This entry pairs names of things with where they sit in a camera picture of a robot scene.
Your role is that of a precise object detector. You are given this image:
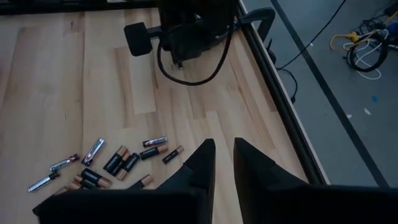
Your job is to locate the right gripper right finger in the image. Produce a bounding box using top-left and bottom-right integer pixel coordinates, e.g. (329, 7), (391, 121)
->
(233, 138), (398, 224)

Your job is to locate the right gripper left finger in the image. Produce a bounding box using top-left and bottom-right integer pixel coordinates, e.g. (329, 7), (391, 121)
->
(32, 138), (216, 224)

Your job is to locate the black looped wrist cable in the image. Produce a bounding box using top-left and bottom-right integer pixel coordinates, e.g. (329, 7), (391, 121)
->
(156, 18), (234, 86)

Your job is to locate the thick black hose loop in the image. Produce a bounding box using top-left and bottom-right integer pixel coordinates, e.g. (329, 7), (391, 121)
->
(238, 7), (277, 43)

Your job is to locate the black cable with plug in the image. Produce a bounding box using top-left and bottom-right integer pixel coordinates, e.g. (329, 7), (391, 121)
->
(275, 67), (299, 104)

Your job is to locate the black aluminium table frame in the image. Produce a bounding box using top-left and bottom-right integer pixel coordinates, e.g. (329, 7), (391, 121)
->
(0, 0), (331, 187)

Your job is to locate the long black floor cable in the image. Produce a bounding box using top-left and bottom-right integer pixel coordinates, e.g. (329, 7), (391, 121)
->
(275, 0), (348, 71)

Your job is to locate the white looped cable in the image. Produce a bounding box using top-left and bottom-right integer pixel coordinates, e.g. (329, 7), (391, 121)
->
(341, 37), (391, 81)

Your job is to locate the black coiled cable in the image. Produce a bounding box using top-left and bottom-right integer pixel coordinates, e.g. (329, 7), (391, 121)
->
(345, 18), (391, 73)

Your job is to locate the yellow cable with plug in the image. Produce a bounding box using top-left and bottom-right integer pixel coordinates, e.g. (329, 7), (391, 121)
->
(329, 29), (389, 54)

